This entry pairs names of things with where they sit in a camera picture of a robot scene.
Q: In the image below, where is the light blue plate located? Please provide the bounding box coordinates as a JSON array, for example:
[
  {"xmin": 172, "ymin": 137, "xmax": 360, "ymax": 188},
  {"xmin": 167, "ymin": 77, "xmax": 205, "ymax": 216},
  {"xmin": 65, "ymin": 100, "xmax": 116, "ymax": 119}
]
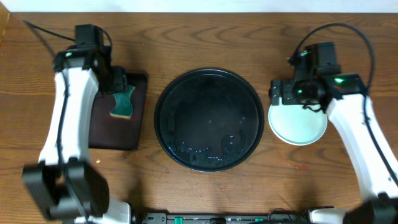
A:
[{"xmin": 268, "ymin": 98, "xmax": 328, "ymax": 146}]

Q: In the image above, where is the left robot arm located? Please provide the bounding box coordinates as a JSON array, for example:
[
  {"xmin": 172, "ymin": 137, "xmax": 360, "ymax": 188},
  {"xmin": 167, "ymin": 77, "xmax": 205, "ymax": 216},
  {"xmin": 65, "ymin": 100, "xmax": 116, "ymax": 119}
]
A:
[{"xmin": 22, "ymin": 45, "xmax": 132, "ymax": 223}]

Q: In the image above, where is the round black tray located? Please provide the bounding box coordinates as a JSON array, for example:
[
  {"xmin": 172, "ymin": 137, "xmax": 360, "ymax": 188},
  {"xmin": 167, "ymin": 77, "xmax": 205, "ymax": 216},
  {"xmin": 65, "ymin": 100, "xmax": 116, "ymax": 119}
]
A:
[{"xmin": 154, "ymin": 68, "xmax": 265, "ymax": 172}]

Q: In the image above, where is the green scrubbing sponge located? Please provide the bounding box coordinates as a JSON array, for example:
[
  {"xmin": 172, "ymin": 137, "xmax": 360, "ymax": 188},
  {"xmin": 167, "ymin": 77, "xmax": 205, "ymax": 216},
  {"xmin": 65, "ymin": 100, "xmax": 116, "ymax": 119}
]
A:
[{"xmin": 109, "ymin": 85, "xmax": 135, "ymax": 119}]

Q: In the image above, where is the black rectangular tray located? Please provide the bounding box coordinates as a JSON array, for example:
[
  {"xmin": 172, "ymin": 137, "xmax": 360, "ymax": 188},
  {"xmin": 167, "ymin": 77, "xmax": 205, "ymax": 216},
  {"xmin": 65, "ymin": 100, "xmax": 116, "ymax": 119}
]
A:
[{"xmin": 88, "ymin": 73, "xmax": 147, "ymax": 151}]

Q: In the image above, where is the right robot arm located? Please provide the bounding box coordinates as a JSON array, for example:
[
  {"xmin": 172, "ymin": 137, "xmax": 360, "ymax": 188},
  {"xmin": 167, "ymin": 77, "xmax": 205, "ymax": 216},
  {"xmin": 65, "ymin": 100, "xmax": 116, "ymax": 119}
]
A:
[{"xmin": 269, "ymin": 73, "xmax": 397, "ymax": 223}]

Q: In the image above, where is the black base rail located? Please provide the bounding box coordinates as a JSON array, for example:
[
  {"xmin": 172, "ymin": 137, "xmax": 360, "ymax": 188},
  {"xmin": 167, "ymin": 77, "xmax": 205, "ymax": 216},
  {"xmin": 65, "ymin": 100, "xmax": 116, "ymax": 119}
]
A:
[{"xmin": 136, "ymin": 207, "xmax": 335, "ymax": 224}]

